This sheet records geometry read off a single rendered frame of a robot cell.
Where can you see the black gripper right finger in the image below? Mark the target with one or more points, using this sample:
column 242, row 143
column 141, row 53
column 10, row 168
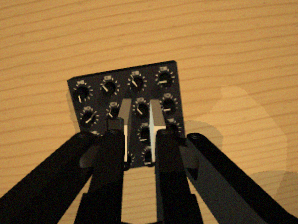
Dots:
column 229, row 193

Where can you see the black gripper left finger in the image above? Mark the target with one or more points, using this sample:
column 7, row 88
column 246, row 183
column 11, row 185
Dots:
column 44, row 195

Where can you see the black knob box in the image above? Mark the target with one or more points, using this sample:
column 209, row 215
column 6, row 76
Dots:
column 145, row 82

